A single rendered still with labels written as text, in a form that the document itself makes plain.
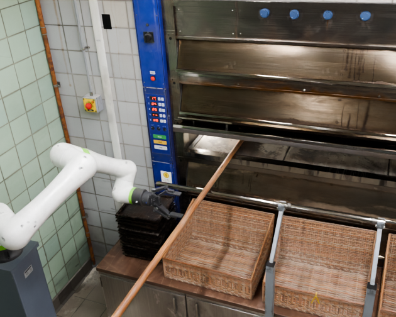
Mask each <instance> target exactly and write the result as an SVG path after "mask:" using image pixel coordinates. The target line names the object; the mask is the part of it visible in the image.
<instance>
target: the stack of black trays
mask: <svg viewBox="0 0 396 317"><path fill-rule="evenodd" d="M174 199H175V196H169V195H163V196H161V201H162V204H163V206H164V207H165V208H167V209H168V210H169V211H170V212H175V213H176V211H175V210H176V209H175V207H176V205H174V204H175V203H173V202H174V201H175V200H174ZM153 210H154V207H153V206H145V205H144V206H138V205H134V204H127V203H124V204H123V205H122V207H121V208H120V209H119V211H118V212H117V213H116V214H115V216H116V217H115V218H117V220H116V221H117V222H118V225H119V226H118V227H117V228H119V230H118V231H119V232H118V233H120V235H119V237H120V240H121V241H120V242H121V244H120V245H122V249H123V250H122V251H124V252H123V253H122V254H123V255H125V256H129V257H134V258H138V259H144V260H150V261H152V260H153V258H154V257H155V255H156V254H157V253H158V251H159V250H160V249H161V247H162V246H163V244H164V243H165V242H166V240H167V239H168V237H169V236H170V235H171V233H172V232H173V231H174V229H175V228H176V226H177V223H176V222H177V220H176V219H177V217H176V218H173V217H170V219H169V220H168V219H166V218H164V217H163V216H162V215H160V214H158V213H156V212H154V211H153Z"/></svg>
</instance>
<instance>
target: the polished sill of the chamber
mask: <svg viewBox="0 0 396 317"><path fill-rule="evenodd" d="M228 154H229V153H224V152H216V151H211V150H202V149H197V148H188V149H187V150H186V151H185V157H188V158H193V159H202V160H210V161H215V162H224V160H225V158H226V157H227V156H228ZM229 164H236V165H244V166H249V167H257V168H262V169H270V170H278V171H283V172H291V173H296V174H304V175H312V176H317V177H325V178H330V179H338V180H343V181H351V182H359V183H364V184H373V185H377V186H385V187H393V188H396V176H391V175H383V174H374V173H369V172H360V171H355V170H346V169H338V168H333V167H325V166H319V165H311V164H302V163H297V162H288V161H283V160H274V159H269V158H261V157H252V156H247V155H238V154H234V156H233V157H232V159H231V160H230V161H229Z"/></svg>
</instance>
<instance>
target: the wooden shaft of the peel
mask: <svg viewBox="0 0 396 317"><path fill-rule="evenodd" d="M243 142H244V140H238V142H237V143H236V145H235V146H234V147H233V149H232V151H230V153H229V154H228V156H227V157H226V158H225V160H224V162H223V163H222V164H221V165H220V167H219V168H218V169H217V171H216V172H215V174H214V175H213V176H212V178H211V180H210V181H209V182H208V183H207V185H206V186H205V188H204V189H203V190H202V192H201V193H200V194H199V196H198V197H197V199H196V200H195V201H194V203H193V204H192V206H191V207H190V208H189V210H188V211H187V212H186V214H185V215H184V217H183V218H182V219H181V221H180V222H179V224H178V225H177V226H176V228H175V229H174V231H173V232H172V233H171V235H170V236H169V237H168V239H167V240H166V242H165V243H164V244H163V246H162V247H161V249H160V250H159V251H158V253H157V254H156V255H155V257H154V258H153V260H152V261H151V262H150V264H149V265H148V267H147V268H146V269H145V271H144V272H143V273H142V275H141V276H140V278H139V279H138V280H137V281H136V283H135V284H134V286H133V287H132V288H131V290H130V292H129V293H128V294H127V295H126V297H125V298H124V299H123V301H122V302H121V304H120V305H119V306H118V308H117V310H116V311H115V312H114V313H113V315H112V316H111V317H121V316H122V314H123V313H124V311H125V310H126V308H127V307H128V306H129V304H130V303H131V302H132V300H133V298H134V297H135V296H136V294H137V293H138V291H139V290H140V289H141V287H142V286H143V284H144V283H145V281H146V280H147V278H148V277H149V276H150V274H151V273H152V272H153V270H154V268H155V267H156V266H157V264H158V263H159V261H160V260H161V259H162V257H163V256H164V255H165V253H166V251H167V250H168V249H169V247H170V246H171V244H172V243H173V241H174V240H175V239H176V237H177V236H178V234H179V233H180V232H181V230H182V228H183V227H184V226H185V224H186V223H187V222H188V220H189V219H190V217H191V216H192V214H193V213H194V211H195V210H196V209H197V207H198V206H199V205H200V203H201V202H202V200H203V199H204V197H205V196H206V194H207V193H208V192H209V190H210V189H211V187H212V186H213V184H214V183H215V182H216V180H217V178H218V177H219V176H220V175H221V173H222V172H223V170H224V169H225V167H226V166H227V165H228V163H229V161H230V160H231V159H232V157H233V156H234V154H235V153H236V152H237V150H238V149H239V147H240V146H241V144H242V143H243Z"/></svg>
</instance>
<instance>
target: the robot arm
mask: <svg viewBox="0 0 396 317"><path fill-rule="evenodd" d="M50 160H51V162H52V164H53V165H54V166H56V167H58V168H61V169H62V171H61V172H60V173H59V174H58V176H56V178H54V180H52V181H51V183H50V184H49V185H48V186H47V187H46V188H45V189H44V190H43V191H42V192H41V193H39V195H37V197H36V198H34V199H33V200H32V201H31V202H30V203H29V204H27V205H26V206H25V207H24V208H23V209H22V210H20V211H19V212H18V213H16V214H14V213H13V212H12V210H11V209H10V208H9V207H8V206H7V205H6V204H4V203H0V264H2V263H6V262H10V261H12V260H14V259H16V258H18V257H19V256H20V255H21V254H22V252H23V247H25V246H26V245H27V244H28V242H29V241H30V240H31V239H32V237H33V236H34V234H35V233H36V232H37V231H38V229H39V228H40V227H41V226H42V224H44V222H45V221H46V220H47V219H48V218H49V216H50V215H51V214H52V213H53V212H54V211H55V210H56V209H57V208H58V207H59V206H60V205H61V204H62V203H63V202H64V201H65V200H66V199H67V198H68V197H69V196H70V195H71V194H72V193H73V192H75V191H76V190H77V189H78V188H79V187H80V186H81V185H83V184H84V183H85V182H87V181H88V180H89V179H90V178H92V177H93V176H94V174H95V173H101V174H107V175H111V176H116V180H115V182H114V186H113V190H112V197H113V199H114V200H115V201H116V202H117V203H121V204H123V203H127V204H134V205H138V206H144V205H145V206H153V207H154V210H153V211H154V212H156V213H158V214H160V215H162V216H163V217H164V218H166V219H168V220H169V219H170V217H173V218H176V217H177V218H182V217H183V215H184V214H181V213H175V212H170V211H169V210H168V209H167V208H165V207H164V206H163V204H162V201H161V196H163V195H164V194H166V193H167V194H170V195H174V196H180V195H181V194H182V193H181V192H178V191H175V190H173V189H169V188H168V185H166V186H162V187H158V188H153V189H152V190H151V192H148V191H147V190H146V189H141V188H137V187H133V184H134V180H135V176H136V172H137V168H136V165H135V163H134V162H132V161H130V160H121V159H117V158H111V157H107V156H104V155H101V154H98V153H96V152H93V151H91V150H89V149H87V148H81V147H78V146H75V145H71V144H69V143H58V144H56V145H54V146H53V147H52V149H51V150H50ZM162 190H164V191H163V192H161V193H160V194H156V192H158V191H162ZM159 205H160V206H159Z"/></svg>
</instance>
